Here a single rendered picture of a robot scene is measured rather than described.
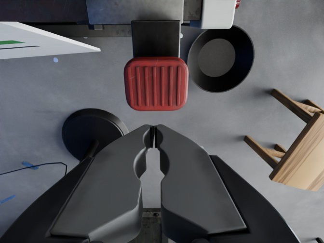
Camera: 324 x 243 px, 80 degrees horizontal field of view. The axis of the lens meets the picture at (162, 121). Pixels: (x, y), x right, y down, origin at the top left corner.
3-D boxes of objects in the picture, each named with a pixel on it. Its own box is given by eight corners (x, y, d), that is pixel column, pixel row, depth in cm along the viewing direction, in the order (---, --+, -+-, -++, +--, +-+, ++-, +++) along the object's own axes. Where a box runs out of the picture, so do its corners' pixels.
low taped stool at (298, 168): (273, 86, 101) (321, 114, 71) (312, 99, 104) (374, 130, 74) (241, 140, 116) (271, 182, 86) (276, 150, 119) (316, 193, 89)
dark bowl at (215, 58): (254, 23, 87) (261, 23, 81) (242, 88, 100) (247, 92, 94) (186, 23, 86) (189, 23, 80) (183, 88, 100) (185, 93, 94)
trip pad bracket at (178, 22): (171, 19, 40) (182, 18, 22) (170, 68, 44) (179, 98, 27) (141, 20, 39) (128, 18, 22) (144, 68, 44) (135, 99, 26)
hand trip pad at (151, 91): (182, 48, 27) (190, 58, 20) (180, 91, 29) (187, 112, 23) (130, 49, 26) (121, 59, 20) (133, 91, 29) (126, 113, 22)
